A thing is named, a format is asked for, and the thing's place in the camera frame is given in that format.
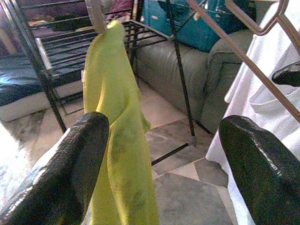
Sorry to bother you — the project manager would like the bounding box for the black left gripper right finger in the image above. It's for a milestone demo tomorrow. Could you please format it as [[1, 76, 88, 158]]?
[[218, 114, 300, 225]]

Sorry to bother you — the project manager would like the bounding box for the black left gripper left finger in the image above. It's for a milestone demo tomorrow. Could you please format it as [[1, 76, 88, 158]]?
[[0, 112, 110, 225]]

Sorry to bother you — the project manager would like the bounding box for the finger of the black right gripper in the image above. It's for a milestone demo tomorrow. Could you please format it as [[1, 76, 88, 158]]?
[[271, 62, 300, 87]]

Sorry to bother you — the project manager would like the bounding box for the greyish plastic clothes hanger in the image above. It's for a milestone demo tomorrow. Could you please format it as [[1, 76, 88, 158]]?
[[186, 0, 300, 123]]

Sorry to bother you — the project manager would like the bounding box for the white shirt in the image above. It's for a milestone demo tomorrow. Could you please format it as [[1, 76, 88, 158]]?
[[205, 0, 300, 225]]

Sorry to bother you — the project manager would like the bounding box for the teal storage box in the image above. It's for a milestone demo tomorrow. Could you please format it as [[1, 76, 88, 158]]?
[[142, 0, 237, 53]]

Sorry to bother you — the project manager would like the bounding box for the black metal drying rack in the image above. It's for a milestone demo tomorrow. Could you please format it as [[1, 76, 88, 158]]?
[[0, 0, 214, 166]]

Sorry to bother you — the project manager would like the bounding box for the yellow green shirt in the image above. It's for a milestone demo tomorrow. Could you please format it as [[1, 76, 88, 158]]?
[[83, 20, 160, 225]]

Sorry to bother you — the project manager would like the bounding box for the grey green leather sofa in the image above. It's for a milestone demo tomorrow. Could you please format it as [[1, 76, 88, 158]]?
[[135, 29, 257, 134]]

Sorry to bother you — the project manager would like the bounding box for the purple couch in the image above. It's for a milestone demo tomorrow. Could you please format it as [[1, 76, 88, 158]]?
[[23, 0, 135, 26]]

